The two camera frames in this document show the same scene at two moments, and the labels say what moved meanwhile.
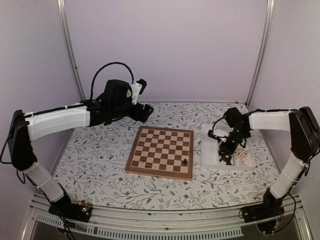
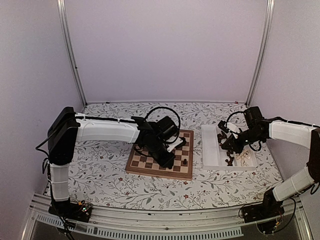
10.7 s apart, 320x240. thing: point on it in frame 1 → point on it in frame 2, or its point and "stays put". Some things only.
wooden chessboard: x=162 y=152 stays put
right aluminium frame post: x=262 y=51 stays put
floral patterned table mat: x=92 y=166 stays put
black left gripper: x=137 y=115 → x=166 y=162
